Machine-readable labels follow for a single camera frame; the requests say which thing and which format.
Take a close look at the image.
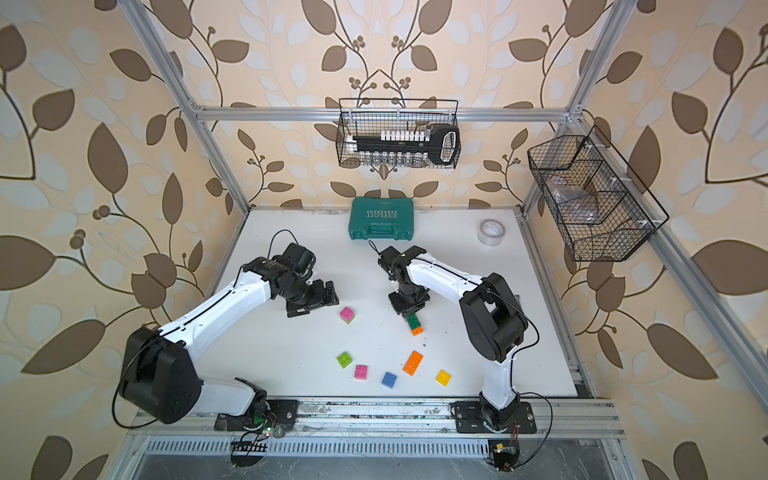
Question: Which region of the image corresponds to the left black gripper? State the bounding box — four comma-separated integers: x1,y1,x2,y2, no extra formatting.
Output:
279,276,342,315

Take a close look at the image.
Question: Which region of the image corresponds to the dark green long lego brick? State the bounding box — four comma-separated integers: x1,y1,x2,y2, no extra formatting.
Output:
406,314,421,330

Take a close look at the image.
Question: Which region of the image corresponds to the pink lego brick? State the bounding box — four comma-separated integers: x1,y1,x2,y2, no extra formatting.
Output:
340,307,355,321
354,364,369,381

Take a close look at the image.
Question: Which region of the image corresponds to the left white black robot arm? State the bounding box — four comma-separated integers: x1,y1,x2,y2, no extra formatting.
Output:
115,243,339,424

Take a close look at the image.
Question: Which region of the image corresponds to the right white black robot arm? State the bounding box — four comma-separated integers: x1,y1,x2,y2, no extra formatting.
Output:
377,246,530,421

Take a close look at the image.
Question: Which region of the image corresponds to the long orange lego brick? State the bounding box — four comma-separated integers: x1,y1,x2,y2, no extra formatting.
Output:
402,351,423,376

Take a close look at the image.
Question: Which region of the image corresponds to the blue lego brick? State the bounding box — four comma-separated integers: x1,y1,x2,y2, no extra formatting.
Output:
381,372,397,389

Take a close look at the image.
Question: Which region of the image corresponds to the yellow lego brick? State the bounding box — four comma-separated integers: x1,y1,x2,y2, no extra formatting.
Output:
435,369,452,387

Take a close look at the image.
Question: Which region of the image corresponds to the green plastic tool case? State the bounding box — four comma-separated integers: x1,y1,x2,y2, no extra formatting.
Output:
348,197,415,241

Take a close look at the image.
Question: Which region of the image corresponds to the clear tape roll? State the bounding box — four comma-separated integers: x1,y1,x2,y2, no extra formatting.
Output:
477,219,506,247

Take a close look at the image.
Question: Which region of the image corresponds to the black white tool in basket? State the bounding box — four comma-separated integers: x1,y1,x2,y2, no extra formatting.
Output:
344,124,461,168

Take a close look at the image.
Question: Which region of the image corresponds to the plastic bag in basket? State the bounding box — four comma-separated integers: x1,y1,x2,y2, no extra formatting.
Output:
546,175,599,225

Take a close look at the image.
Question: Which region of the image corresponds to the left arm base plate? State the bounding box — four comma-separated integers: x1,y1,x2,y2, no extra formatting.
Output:
214,399,299,436

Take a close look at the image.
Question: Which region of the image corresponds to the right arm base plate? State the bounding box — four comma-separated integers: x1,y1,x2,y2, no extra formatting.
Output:
450,401,537,435

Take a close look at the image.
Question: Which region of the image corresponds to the black wire basket back wall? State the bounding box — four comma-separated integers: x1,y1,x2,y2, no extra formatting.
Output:
335,97,461,170

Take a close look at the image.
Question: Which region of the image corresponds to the black wire basket wall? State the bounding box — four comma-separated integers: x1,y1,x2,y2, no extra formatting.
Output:
527,126,669,262
335,97,461,170

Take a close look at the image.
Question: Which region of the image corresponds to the black wire basket right wall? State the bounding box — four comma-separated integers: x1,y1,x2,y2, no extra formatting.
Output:
527,126,669,262

